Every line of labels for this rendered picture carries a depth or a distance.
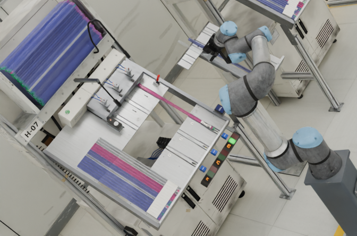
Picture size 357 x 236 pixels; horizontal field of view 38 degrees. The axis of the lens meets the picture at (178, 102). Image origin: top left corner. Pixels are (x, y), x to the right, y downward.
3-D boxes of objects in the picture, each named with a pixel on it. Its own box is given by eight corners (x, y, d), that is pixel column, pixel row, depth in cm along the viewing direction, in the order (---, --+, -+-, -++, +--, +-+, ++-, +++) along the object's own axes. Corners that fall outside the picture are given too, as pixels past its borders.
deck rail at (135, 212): (160, 227, 257) (160, 224, 252) (158, 230, 256) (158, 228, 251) (47, 152, 273) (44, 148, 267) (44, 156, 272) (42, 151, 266)
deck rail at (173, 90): (229, 123, 285) (230, 118, 279) (227, 126, 284) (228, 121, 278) (122, 61, 300) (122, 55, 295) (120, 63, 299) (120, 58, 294)
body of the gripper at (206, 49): (209, 40, 271) (215, 29, 260) (222, 50, 271) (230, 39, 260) (201, 50, 268) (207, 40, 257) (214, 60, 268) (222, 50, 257)
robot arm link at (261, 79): (271, 71, 201) (262, 18, 241) (246, 84, 204) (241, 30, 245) (285, 92, 206) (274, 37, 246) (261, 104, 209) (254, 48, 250)
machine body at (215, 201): (252, 188, 339) (201, 126, 309) (195, 283, 311) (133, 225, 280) (187, 174, 389) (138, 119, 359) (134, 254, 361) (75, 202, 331)
